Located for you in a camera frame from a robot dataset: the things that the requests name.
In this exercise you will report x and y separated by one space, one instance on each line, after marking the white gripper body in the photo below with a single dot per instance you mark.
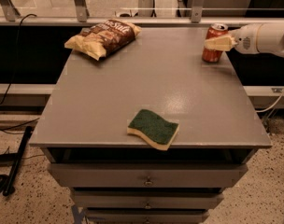
245 41

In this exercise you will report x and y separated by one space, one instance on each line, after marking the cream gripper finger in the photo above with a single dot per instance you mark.
220 43

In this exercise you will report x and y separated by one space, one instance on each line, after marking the red coke can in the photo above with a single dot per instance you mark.
211 51

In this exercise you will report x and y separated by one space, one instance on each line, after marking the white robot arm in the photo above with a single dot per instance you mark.
270 38

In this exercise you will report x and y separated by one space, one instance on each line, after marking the brown chip bag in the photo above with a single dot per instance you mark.
103 38

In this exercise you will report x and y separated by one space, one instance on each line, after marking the green yellow sponge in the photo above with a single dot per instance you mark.
153 129

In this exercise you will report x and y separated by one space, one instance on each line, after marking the middle grey drawer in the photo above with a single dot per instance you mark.
146 199

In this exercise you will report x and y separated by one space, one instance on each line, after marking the grey drawer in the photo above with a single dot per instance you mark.
147 216
146 175
146 199

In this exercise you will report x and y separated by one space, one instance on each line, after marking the grey drawer cabinet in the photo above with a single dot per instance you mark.
87 115

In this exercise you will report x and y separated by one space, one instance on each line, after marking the top grey drawer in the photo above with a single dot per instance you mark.
146 175

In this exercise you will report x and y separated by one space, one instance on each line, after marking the bottom grey drawer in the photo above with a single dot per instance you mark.
147 216

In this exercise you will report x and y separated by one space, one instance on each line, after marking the black stand base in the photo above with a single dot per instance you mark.
14 161

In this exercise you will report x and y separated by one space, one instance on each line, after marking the metal railing frame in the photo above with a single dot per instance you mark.
148 12

